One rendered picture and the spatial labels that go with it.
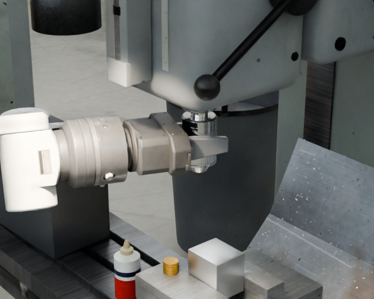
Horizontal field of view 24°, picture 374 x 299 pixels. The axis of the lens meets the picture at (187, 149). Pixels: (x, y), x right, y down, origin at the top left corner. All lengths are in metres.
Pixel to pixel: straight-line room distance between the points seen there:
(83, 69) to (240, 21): 4.60
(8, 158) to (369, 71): 0.62
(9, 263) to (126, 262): 0.28
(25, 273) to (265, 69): 0.60
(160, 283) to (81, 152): 0.23
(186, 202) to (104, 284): 1.86
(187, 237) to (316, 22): 2.30
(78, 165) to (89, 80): 4.30
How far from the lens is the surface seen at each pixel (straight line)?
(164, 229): 3.54
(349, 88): 1.45
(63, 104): 4.97
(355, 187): 1.46
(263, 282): 1.20
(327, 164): 1.50
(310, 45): 1.11
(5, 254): 1.52
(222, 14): 0.99
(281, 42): 1.07
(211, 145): 1.13
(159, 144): 1.09
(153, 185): 3.92
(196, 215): 3.24
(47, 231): 1.47
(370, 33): 1.17
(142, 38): 1.03
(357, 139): 1.47
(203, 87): 0.95
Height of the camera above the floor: 1.67
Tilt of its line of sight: 23 degrees down
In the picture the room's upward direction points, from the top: straight up
